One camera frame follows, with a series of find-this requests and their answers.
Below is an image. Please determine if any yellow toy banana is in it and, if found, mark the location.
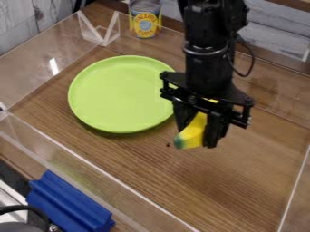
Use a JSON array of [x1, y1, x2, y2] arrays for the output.
[[174, 98, 221, 150]]

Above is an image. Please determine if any clear acrylic triangular bracket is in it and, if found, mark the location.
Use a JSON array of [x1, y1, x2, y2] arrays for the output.
[[78, 11, 121, 47]]

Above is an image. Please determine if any black cable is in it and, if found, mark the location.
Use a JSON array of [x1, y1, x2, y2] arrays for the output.
[[0, 204, 53, 232]]

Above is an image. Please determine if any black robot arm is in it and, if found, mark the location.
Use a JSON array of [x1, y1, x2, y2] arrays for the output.
[[161, 0, 254, 150]]

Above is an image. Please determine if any blue plastic clamp block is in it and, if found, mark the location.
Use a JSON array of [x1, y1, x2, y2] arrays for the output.
[[27, 170, 115, 232]]

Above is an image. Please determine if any green plate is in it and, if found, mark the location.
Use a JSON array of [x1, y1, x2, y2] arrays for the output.
[[69, 55, 174, 133]]

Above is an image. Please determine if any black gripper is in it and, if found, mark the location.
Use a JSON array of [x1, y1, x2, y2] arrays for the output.
[[161, 45, 254, 149]]

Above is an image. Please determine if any yellow labelled tin can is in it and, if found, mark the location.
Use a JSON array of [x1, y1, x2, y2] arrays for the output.
[[129, 0, 162, 39]]

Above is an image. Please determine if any clear acrylic enclosure wall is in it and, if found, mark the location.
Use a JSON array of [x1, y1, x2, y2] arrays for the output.
[[0, 102, 200, 232]]

